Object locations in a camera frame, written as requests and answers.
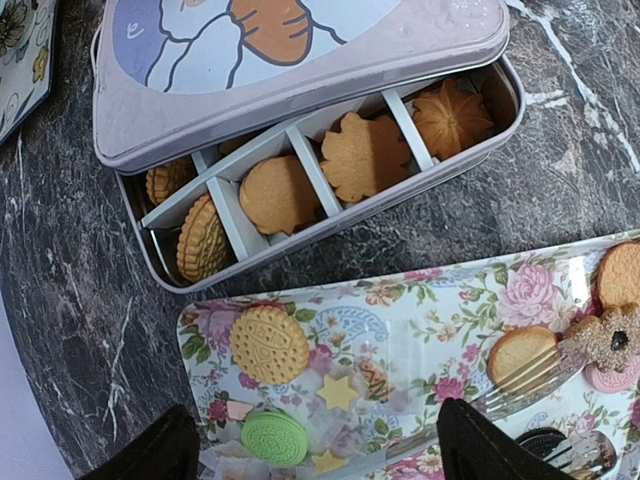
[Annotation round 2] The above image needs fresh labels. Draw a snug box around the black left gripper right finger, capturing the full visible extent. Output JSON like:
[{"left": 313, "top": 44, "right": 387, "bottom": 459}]
[{"left": 436, "top": 398, "right": 571, "bottom": 480}]

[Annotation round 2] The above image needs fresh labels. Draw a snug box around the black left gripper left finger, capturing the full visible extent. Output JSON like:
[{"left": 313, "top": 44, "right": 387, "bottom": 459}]
[{"left": 82, "top": 404, "right": 199, "bottom": 480}]

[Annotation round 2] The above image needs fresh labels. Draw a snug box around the metal tongs white handle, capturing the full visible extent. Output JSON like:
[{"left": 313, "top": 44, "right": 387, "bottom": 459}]
[{"left": 384, "top": 344, "right": 619, "bottom": 480}]

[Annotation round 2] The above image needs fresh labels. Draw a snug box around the round sandwich biscuit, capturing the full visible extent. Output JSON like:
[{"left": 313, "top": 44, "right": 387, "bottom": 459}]
[{"left": 176, "top": 194, "right": 233, "bottom": 283}]

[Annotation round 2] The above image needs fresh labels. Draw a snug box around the clear box lid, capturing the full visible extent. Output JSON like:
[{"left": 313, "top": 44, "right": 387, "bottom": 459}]
[{"left": 93, "top": 1, "right": 510, "bottom": 174}]

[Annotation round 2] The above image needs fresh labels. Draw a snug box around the black chocolate sandwich cookie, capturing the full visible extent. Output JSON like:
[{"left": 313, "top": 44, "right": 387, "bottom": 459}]
[{"left": 515, "top": 427, "right": 567, "bottom": 460}]

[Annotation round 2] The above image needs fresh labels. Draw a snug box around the green round cookie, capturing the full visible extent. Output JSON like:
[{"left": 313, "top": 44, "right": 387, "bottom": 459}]
[{"left": 241, "top": 411, "right": 309, "bottom": 467}]

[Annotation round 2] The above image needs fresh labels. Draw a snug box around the floral cookie tray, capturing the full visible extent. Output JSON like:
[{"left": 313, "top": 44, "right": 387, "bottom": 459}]
[{"left": 177, "top": 231, "right": 639, "bottom": 479}]

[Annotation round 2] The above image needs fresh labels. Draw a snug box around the round biscuit tray top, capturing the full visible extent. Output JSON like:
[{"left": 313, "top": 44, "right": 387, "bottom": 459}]
[{"left": 230, "top": 305, "right": 310, "bottom": 385}]

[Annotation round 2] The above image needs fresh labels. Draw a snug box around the pink round cookie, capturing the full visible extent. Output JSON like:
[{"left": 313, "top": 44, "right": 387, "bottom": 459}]
[{"left": 584, "top": 356, "right": 639, "bottom": 394}]

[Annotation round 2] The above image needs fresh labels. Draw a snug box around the brown flower cookie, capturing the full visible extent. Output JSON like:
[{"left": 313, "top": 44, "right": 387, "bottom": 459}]
[{"left": 565, "top": 303, "right": 639, "bottom": 373}]

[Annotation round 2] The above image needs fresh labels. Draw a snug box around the compartment cookie box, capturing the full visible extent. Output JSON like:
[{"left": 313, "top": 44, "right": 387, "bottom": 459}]
[{"left": 118, "top": 57, "right": 524, "bottom": 294}]

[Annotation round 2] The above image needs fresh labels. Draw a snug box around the swirl butter cookie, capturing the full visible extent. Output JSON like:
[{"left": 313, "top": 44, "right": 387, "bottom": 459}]
[{"left": 412, "top": 78, "right": 494, "bottom": 161}]

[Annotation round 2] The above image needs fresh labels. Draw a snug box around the floral square coaster plate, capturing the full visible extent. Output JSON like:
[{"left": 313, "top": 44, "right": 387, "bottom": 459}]
[{"left": 1, "top": 0, "right": 58, "bottom": 140}]

